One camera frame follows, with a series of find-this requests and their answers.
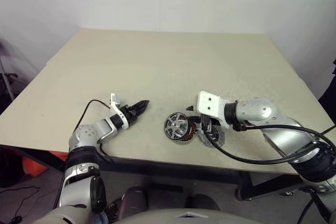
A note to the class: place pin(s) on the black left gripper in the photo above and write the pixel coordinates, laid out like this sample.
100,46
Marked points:
130,115

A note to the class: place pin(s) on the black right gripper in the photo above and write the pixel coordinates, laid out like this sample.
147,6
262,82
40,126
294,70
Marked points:
213,132

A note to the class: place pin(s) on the black motor rotor silver spokes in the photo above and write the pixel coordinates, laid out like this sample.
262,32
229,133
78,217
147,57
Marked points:
174,127

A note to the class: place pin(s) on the grey toothed gear plate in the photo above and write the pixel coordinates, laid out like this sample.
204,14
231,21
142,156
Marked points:
219,142

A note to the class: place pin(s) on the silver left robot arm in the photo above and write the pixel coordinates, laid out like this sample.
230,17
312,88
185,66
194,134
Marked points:
86,134

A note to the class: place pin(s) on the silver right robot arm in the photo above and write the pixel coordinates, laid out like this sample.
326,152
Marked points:
283,132

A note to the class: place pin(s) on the dark rounded shape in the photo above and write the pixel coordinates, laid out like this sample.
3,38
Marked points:
135,197

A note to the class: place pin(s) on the dark patterned sneaker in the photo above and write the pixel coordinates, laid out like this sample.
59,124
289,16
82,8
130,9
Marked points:
114,209

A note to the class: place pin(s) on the gray robot torso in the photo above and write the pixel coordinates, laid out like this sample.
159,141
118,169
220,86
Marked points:
157,218

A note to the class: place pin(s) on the blue jeans leg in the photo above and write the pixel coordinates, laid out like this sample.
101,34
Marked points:
103,218

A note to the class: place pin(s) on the black and silver stand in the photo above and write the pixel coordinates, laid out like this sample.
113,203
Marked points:
6,77

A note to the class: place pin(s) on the black fabric object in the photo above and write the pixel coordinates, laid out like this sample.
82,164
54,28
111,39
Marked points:
329,90

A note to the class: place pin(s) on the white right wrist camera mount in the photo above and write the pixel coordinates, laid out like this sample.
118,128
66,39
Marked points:
210,103

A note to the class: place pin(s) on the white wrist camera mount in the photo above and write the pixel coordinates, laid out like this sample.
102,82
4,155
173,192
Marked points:
114,99
210,103

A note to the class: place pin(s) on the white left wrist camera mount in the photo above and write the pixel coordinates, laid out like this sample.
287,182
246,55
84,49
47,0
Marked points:
114,99

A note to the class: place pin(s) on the black table frame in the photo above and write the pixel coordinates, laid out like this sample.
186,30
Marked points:
170,171

